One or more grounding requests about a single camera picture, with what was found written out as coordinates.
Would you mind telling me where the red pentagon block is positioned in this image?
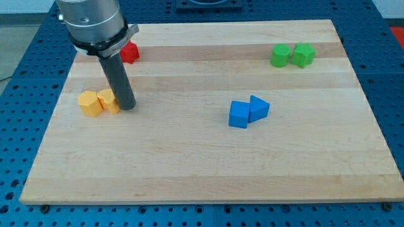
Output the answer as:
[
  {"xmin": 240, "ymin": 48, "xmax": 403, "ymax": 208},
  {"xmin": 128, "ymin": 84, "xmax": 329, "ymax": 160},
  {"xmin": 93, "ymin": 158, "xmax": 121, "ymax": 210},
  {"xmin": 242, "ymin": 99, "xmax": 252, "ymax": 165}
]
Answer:
[{"xmin": 119, "ymin": 41, "xmax": 140, "ymax": 64}]

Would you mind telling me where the yellow hexagon block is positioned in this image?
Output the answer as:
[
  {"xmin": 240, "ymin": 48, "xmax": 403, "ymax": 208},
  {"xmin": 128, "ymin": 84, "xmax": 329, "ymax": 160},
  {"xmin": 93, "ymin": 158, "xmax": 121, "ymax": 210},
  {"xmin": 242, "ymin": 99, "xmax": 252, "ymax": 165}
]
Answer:
[{"xmin": 78, "ymin": 91, "xmax": 104, "ymax": 117}]

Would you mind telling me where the green star block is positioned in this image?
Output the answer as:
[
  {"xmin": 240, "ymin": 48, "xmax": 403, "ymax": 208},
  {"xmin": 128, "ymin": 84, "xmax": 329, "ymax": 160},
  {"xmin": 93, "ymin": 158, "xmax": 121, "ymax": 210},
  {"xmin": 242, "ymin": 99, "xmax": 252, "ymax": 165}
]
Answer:
[{"xmin": 290, "ymin": 44, "xmax": 317, "ymax": 68}]

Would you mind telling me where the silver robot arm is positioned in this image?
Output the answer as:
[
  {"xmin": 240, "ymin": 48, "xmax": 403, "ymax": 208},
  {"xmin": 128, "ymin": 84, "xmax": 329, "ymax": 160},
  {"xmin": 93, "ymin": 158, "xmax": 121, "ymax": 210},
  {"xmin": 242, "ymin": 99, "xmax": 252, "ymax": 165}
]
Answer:
[{"xmin": 56, "ymin": 0, "xmax": 139, "ymax": 59}]

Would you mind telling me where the yellow heart block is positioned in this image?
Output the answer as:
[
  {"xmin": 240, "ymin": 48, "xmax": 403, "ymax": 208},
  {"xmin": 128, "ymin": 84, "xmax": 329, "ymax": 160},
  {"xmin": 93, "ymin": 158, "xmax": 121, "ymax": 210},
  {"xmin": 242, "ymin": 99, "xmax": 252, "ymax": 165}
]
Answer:
[{"xmin": 97, "ymin": 89, "xmax": 121, "ymax": 115}]

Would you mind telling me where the blue cube block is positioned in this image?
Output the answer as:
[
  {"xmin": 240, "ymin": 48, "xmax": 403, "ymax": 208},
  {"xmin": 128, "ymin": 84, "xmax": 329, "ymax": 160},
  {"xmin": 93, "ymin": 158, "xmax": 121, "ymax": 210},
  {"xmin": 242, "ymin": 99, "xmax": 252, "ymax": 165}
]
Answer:
[{"xmin": 229, "ymin": 100, "xmax": 250, "ymax": 129}]

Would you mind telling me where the wooden board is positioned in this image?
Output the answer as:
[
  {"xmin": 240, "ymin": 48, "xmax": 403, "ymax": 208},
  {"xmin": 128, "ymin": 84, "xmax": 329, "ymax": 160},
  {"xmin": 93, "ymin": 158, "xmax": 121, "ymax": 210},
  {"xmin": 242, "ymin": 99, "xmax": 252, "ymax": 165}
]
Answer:
[{"xmin": 20, "ymin": 20, "xmax": 403, "ymax": 205}]

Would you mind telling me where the green cylinder block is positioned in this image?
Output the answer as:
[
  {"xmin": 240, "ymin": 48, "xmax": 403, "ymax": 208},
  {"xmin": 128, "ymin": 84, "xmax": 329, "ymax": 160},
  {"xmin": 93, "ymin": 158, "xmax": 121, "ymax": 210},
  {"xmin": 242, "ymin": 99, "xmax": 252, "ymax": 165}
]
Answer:
[{"xmin": 270, "ymin": 44, "xmax": 291, "ymax": 67}]

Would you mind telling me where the blue triangle block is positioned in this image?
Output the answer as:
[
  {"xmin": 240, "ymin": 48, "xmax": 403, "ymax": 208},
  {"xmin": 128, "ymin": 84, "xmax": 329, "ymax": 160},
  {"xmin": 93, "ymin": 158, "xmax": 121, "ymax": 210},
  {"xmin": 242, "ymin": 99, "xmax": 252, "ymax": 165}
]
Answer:
[{"xmin": 248, "ymin": 95, "xmax": 270, "ymax": 123}]

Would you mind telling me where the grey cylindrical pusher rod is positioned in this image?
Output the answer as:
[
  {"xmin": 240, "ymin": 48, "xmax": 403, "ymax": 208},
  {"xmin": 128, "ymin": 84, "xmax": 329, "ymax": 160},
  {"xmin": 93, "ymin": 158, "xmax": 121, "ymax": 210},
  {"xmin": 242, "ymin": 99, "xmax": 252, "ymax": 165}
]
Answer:
[{"xmin": 99, "ymin": 54, "xmax": 136, "ymax": 110}]

